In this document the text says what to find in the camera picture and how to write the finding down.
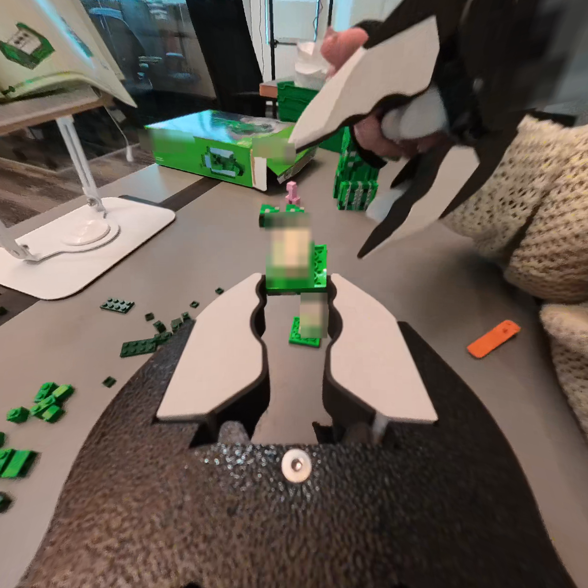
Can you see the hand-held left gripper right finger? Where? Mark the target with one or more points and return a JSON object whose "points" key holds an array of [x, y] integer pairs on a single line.
{"points": [[376, 367]]}

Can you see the group of black office chairs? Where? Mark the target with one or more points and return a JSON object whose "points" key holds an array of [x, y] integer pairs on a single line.
{"points": [[151, 59]]}

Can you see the pile of green lego bricks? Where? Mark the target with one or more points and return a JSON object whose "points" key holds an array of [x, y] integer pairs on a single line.
{"points": [[50, 404]]}

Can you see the pink lego pig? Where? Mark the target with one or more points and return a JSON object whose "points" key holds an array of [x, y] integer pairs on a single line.
{"points": [[292, 193]]}

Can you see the black partition panel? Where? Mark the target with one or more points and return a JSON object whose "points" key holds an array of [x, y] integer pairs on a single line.
{"points": [[225, 46]]}

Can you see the green lego box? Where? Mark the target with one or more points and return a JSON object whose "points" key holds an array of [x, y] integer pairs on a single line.
{"points": [[197, 147]]}

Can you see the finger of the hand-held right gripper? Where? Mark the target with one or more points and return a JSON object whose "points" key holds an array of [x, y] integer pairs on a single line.
{"points": [[441, 193], [367, 78]]}

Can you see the pile of dark green pieces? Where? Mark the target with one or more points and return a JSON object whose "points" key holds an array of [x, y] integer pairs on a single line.
{"points": [[138, 347]]}

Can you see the white paper bag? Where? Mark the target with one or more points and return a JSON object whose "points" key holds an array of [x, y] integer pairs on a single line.
{"points": [[307, 64]]}

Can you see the white book stand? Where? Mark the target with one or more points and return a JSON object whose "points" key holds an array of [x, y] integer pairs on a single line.
{"points": [[115, 239]]}

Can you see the orange brick separator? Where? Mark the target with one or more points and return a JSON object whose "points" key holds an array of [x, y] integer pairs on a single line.
{"points": [[494, 340]]}

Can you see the lego instruction booklet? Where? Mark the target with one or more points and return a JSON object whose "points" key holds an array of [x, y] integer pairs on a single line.
{"points": [[69, 55]]}

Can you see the green plastic crate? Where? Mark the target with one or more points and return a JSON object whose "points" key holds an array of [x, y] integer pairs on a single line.
{"points": [[294, 101]]}

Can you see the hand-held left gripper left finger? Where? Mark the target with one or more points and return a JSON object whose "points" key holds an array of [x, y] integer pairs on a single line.
{"points": [[216, 367]]}

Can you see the green lego panel with studs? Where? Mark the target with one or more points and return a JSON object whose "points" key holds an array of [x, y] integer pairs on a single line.
{"points": [[294, 337]]}

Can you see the person's right hand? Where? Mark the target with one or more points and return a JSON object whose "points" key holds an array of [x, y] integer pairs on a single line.
{"points": [[342, 46]]}

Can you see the dark green lego cube build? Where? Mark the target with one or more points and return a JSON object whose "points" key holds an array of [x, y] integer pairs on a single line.
{"points": [[266, 211], [294, 209]]}

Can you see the large green lego figure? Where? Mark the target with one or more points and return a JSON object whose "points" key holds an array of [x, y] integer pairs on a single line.
{"points": [[353, 193]]}

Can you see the person's knit sweater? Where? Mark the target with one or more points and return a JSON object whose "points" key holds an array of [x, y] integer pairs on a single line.
{"points": [[569, 358]]}

